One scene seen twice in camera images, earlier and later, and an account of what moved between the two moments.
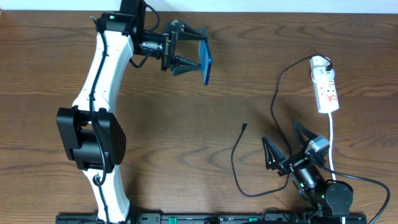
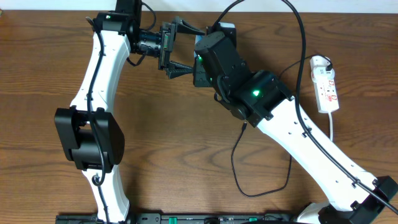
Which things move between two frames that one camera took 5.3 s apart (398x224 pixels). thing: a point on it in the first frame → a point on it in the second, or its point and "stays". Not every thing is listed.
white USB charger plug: (319, 73) stays
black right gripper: (294, 163) → (199, 76)
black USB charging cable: (328, 63) stays
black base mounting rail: (219, 219) stays
